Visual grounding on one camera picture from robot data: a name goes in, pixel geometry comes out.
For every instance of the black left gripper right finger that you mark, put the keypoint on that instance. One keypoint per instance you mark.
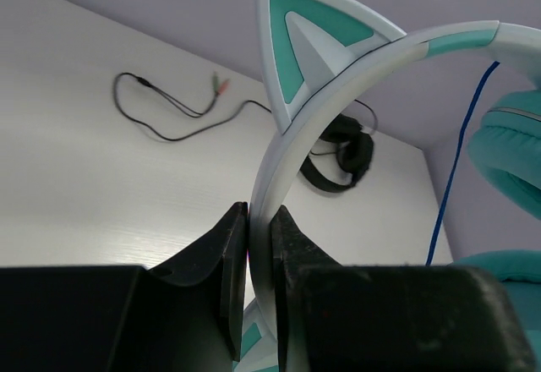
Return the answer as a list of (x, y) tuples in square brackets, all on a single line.
[(333, 317)]

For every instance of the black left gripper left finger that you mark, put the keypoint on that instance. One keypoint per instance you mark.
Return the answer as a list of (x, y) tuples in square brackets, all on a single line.
[(184, 314)]

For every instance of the teal cat ear headphones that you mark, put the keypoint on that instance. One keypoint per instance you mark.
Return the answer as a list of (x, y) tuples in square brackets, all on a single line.
[(317, 56)]

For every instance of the black headphones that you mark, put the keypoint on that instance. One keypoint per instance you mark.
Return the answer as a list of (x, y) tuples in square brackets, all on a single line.
[(353, 151)]

